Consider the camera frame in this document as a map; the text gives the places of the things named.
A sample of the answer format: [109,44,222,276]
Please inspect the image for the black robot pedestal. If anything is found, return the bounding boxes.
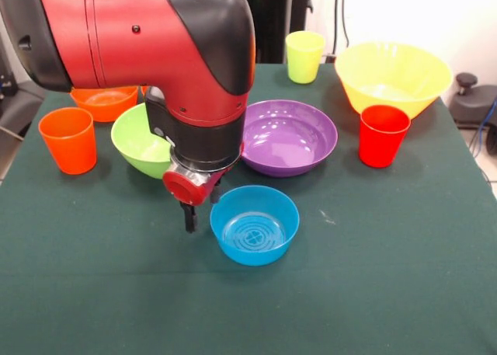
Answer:
[252,0,325,64]

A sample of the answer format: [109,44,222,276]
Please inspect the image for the blue bowl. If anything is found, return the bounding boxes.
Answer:
[210,185,301,266]

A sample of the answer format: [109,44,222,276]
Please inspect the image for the purple bowl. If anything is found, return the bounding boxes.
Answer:
[240,99,339,178]

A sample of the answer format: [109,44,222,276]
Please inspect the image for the orange cup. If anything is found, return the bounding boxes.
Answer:
[37,106,98,176]

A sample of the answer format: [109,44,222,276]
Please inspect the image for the red cup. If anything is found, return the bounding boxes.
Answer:
[358,104,412,169]

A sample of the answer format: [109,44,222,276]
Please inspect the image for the large yellow bowl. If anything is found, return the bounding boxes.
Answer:
[334,40,454,120]

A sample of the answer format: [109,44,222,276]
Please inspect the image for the green bowl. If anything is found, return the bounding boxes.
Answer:
[110,103,174,180]

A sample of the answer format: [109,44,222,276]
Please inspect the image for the dark green tablecloth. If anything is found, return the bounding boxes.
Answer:
[0,62,497,355]

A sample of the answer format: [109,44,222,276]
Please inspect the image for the black chair base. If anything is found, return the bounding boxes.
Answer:
[449,72,497,129]

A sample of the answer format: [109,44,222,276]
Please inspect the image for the lime green cup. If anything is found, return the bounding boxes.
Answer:
[285,30,326,85]

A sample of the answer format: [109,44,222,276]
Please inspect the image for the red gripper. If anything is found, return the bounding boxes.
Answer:
[162,167,236,234]

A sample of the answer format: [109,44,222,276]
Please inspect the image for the dark grey chair base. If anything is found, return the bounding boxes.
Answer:
[0,79,47,138]

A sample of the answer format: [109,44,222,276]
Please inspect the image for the black hanging cable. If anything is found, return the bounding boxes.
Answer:
[332,0,351,57]

